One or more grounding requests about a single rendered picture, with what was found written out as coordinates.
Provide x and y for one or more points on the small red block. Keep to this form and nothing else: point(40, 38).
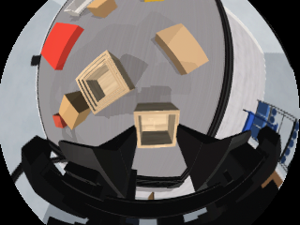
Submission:
point(59, 121)

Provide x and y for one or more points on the flat red board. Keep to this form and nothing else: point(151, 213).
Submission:
point(59, 43)

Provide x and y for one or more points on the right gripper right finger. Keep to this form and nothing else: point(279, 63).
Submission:
point(204, 154)

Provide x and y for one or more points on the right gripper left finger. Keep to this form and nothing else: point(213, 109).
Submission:
point(114, 163)

